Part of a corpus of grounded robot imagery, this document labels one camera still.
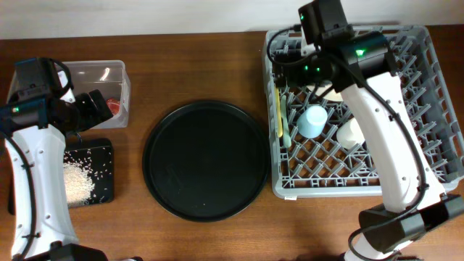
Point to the rectangular black tray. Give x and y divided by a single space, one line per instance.
98 159

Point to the round black tray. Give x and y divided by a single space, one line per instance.
206 161

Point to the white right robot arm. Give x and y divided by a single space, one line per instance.
363 70

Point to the pile of white rice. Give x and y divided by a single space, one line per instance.
78 181

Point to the grey dishwasher rack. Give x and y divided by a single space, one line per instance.
321 167

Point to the clear plastic waste bin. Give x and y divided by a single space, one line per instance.
105 83

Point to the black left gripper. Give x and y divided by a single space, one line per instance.
94 116

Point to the large cream bowl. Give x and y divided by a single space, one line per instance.
331 96

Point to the light green plastic spoon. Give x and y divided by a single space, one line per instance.
285 124

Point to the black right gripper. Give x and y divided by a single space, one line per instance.
291 75

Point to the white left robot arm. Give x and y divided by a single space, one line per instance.
43 229

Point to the light blue cup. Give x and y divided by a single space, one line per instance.
312 121

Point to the red snack wrapper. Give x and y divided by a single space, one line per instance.
114 106

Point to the yellow plastic spoon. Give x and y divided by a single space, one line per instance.
278 113

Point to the white cup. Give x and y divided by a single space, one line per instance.
350 134

